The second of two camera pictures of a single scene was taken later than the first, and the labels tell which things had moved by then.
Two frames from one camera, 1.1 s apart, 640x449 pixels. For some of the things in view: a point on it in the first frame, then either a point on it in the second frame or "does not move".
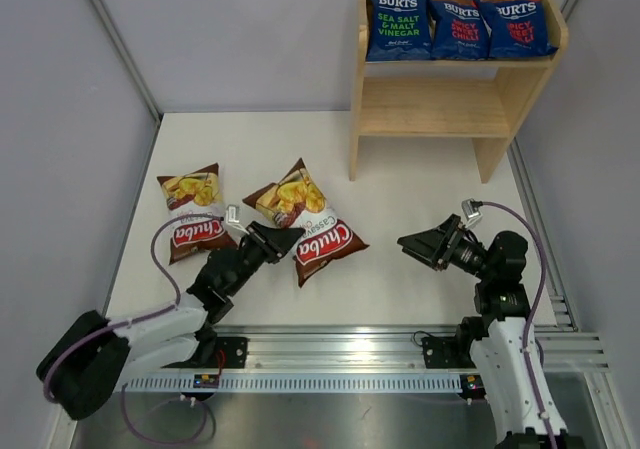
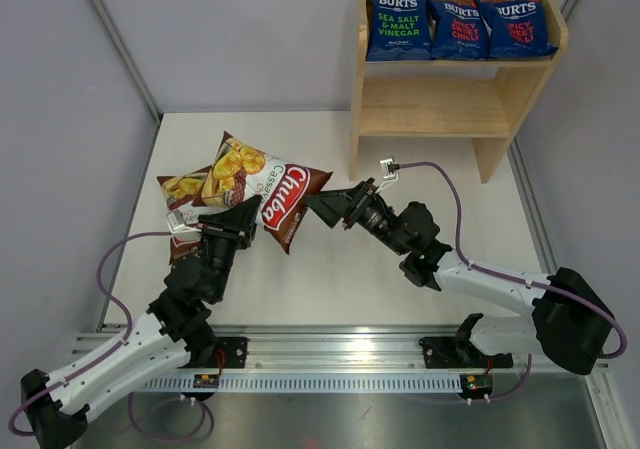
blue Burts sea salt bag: x=398 y=25 does not move
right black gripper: x=440 y=241 to x=332 y=205
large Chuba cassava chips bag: x=296 y=202 to x=237 y=172
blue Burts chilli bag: x=517 y=23 does not move
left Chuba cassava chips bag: x=190 y=192 does not move
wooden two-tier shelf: x=478 y=100 does not move
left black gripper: x=273 y=242 to x=237 y=225
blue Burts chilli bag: x=458 y=28 does not move
